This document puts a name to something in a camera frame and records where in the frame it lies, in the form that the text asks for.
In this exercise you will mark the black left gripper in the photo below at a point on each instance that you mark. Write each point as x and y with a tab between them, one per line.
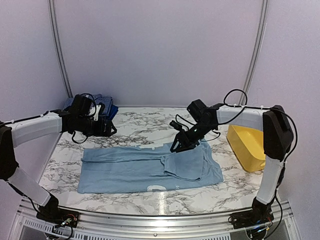
100	131

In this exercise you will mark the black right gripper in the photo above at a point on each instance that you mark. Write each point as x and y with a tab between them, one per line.
183	138

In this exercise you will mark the blue plaid button shirt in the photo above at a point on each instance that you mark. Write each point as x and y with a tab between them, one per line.
98	98

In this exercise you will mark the light blue garment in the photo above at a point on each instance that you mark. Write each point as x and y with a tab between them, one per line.
132	169

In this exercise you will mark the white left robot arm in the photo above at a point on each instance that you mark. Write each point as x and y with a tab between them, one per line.
21	148

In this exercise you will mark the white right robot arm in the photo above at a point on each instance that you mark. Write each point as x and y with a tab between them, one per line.
278	131

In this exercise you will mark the yellow plastic laundry basket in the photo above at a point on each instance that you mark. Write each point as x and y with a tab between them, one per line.
247	145

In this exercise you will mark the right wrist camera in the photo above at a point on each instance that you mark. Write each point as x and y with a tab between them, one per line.
177	126

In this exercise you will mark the left aluminium wall post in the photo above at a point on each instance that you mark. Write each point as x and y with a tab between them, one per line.
58	47

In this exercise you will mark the aluminium wall post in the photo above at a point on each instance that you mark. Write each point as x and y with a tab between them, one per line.
260	34
58	47

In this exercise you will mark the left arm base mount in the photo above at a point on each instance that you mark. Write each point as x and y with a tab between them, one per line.
65	217

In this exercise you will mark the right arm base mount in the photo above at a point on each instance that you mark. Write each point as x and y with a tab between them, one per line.
244	219

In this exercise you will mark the aluminium front rail frame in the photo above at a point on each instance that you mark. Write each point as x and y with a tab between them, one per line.
223	225

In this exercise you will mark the right aluminium wall post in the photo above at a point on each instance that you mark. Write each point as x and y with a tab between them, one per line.
260	34

